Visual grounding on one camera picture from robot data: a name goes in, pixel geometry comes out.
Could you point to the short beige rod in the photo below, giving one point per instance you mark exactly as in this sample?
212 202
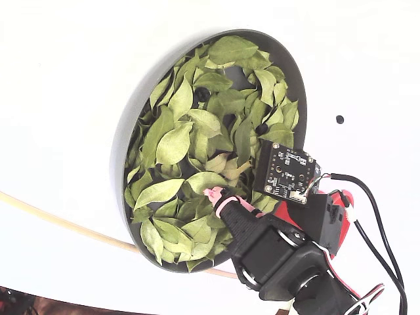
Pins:
285 308

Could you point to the green leaf pile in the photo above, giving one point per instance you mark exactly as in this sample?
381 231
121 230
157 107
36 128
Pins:
170 147

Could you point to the grey round bowl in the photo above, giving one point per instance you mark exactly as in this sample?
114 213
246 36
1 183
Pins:
292 72

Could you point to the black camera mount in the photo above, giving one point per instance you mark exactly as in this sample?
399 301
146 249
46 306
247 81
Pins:
331 223

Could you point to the small black table mark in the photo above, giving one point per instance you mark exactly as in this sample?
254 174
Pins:
340 119

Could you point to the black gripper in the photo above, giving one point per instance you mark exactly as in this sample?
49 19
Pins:
262 242

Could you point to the red collapsible cup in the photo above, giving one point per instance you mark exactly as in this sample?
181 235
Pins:
285 211

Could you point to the dark blueberry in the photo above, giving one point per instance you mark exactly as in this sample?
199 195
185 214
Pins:
201 93
261 128

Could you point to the camera circuit board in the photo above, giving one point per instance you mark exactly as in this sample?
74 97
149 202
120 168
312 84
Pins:
285 170

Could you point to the long beige rod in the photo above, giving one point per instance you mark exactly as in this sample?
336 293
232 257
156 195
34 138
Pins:
65 226

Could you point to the large dark green leaf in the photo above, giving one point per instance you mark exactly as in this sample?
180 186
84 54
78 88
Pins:
243 141

